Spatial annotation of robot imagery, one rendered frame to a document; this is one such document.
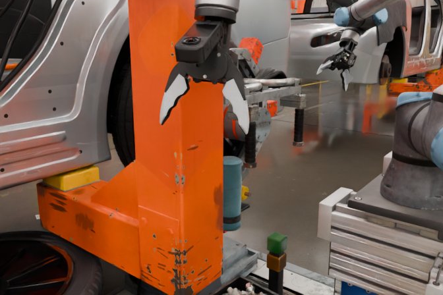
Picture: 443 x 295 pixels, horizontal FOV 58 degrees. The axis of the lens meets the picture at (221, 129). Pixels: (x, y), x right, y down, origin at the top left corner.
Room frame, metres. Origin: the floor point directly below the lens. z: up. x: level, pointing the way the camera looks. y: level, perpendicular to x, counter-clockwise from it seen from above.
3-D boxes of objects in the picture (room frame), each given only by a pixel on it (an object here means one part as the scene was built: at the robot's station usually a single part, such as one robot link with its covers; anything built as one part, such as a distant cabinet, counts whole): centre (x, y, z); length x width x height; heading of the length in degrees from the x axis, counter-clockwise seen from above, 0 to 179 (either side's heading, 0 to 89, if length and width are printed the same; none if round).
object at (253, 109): (1.26, -0.07, 0.93); 0.09 x 0.05 x 0.05; 52
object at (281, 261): (0.94, -0.14, 0.59); 0.04 x 0.04 x 0.04; 52
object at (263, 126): (1.48, -0.07, 0.85); 0.21 x 0.14 x 0.14; 52
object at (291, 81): (1.52, -0.17, 1.03); 0.19 x 0.18 x 0.11; 52
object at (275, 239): (0.94, -0.14, 0.64); 0.04 x 0.04 x 0.04; 52
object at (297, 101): (1.53, -0.28, 0.93); 0.09 x 0.05 x 0.05; 52
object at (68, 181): (1.28, 0.51, 0.71); 0.14 x 0.14 x 0.05; 52
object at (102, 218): (1.17, 0.37, 0.69); 0.52 x 0.17 x 0.35; 52
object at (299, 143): (1.51, -0.30, 0.83); 0.04 x 0.04 x 0.16
